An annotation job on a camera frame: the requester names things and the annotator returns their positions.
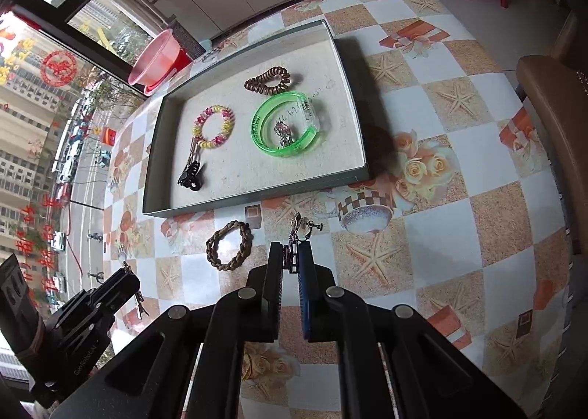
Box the tan leather chair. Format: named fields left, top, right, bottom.
left=514, top=10, right=588, bottom=236

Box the round red window decal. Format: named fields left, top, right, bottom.
left=40, top=51, right=77, bottom=87

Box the silver earring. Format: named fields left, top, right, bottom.
left=287, top=212, right=323, bottom=273
left=274, top=120, right=295, bottom=149

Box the brown braided bracelet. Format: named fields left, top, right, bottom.
left=205, top=220, right=253, bottom=271

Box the green translucent bangle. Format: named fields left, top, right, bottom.
left=250, top=91, right=325, bottom=158

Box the red plastic basin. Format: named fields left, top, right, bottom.
left=142, top=49, right=194, bottom=96

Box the grey shallow tray box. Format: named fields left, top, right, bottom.
left=141, top=19, right=375, bottom=218

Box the black hair claw clip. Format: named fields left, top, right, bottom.
left=178, top=161, right=205, bottom=191

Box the pink plastic basin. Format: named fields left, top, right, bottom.
left=128, top=29, right=181, bottom=87

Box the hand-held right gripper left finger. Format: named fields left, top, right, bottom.
left=50, top=242, right=286, bottom=419

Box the gold hairpin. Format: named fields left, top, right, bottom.
left=186, top=137, right=205, bottom=169

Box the pink yellow beaded bracelet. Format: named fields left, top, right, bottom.
left=192, top=104, right=235, bottom=150

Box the brown spiral hair tie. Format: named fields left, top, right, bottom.
left=243, top=65, right=292, bottom=95

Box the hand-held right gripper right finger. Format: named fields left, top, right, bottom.
left=298, top=242, right=529, bottom=419

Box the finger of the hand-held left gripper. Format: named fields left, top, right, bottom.
left=94, top=268, right=141, bottom=310

